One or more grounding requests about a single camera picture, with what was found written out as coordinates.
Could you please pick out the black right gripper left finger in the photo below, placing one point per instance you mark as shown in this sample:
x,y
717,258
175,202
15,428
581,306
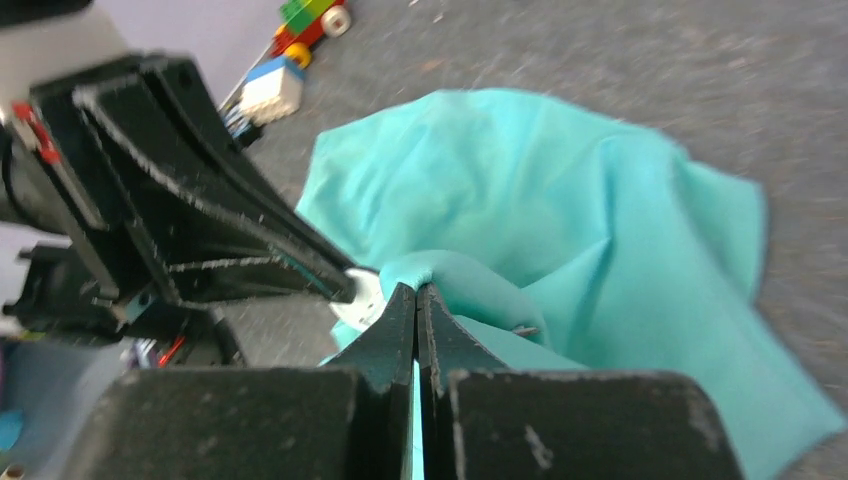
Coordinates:
x,y
347,419

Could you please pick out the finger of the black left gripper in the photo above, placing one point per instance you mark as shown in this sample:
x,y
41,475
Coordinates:
x,y
200,243
180,92

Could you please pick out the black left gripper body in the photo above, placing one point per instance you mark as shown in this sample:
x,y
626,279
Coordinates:
x,y
95,291

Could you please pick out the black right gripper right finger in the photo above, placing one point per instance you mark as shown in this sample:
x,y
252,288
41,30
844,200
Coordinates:
x,y
483,420

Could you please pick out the blue starry round brooch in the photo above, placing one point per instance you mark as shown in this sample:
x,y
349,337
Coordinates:
x,y
368,302

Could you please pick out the mint green garment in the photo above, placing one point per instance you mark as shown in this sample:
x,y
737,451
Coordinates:
x,y
566,239

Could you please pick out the blue white toy brick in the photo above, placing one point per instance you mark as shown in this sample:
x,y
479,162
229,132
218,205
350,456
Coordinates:
x,y
272,90

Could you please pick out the colourful toy brick train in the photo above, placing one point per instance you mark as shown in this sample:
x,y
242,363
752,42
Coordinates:
x,y
306,22

